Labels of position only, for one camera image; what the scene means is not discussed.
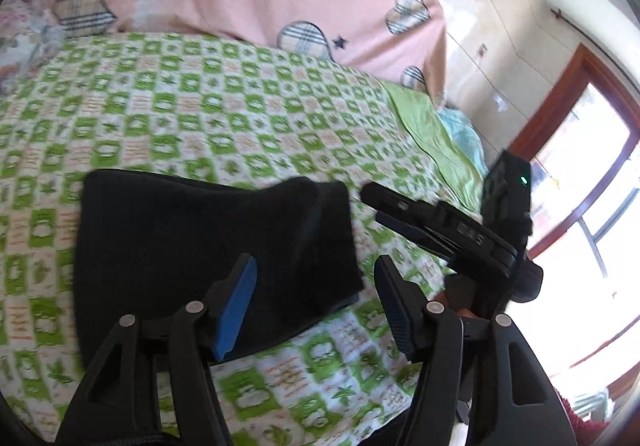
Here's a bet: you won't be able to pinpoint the red wooden window frame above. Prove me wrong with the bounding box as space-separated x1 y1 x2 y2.
508 46 639 406

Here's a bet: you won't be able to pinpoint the green patterned bed sheet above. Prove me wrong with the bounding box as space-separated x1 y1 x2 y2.
1 34 476 445

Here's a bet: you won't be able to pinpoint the plain green cloth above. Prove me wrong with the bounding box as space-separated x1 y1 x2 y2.
380 81 485 213

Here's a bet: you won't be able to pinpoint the right hand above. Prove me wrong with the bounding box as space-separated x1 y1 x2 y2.
432 292 490 322

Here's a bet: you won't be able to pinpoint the light blue cloth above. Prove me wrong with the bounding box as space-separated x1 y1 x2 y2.
438 107 488 177

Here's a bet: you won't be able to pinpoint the black pants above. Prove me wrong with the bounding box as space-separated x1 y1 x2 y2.
73 170 363 362

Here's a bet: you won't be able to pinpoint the floral pillow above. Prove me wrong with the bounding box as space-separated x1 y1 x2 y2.
1 0 65 95

